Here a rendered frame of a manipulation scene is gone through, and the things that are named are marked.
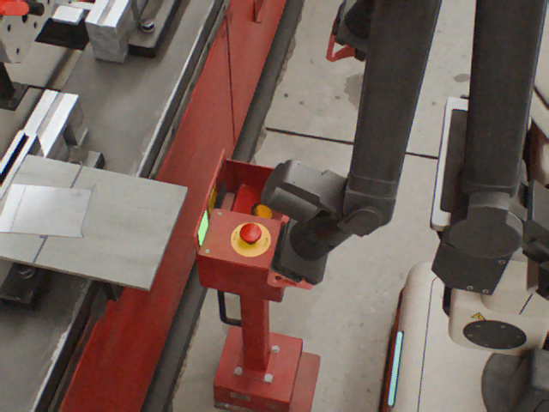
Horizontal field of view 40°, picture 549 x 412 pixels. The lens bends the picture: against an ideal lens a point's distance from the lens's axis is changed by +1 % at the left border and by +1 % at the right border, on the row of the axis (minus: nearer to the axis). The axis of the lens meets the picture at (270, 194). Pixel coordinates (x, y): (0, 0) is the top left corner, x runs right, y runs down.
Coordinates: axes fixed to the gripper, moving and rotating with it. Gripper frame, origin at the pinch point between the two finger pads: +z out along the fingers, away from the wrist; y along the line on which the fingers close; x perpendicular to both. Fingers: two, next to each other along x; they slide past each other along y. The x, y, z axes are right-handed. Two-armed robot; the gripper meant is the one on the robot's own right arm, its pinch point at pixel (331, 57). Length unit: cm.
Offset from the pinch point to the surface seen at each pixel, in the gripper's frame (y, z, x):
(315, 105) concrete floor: -77, 95, 34
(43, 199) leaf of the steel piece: 40, 16, -33
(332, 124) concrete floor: -70, 91, 40
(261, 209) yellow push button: 16.6, 27.7, 4.0
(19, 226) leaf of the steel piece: 45, 17, -34
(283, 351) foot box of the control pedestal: 18, 80, 37
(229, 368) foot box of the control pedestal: 26, 85, 26
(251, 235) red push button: 27.6, 20.3, 1.3
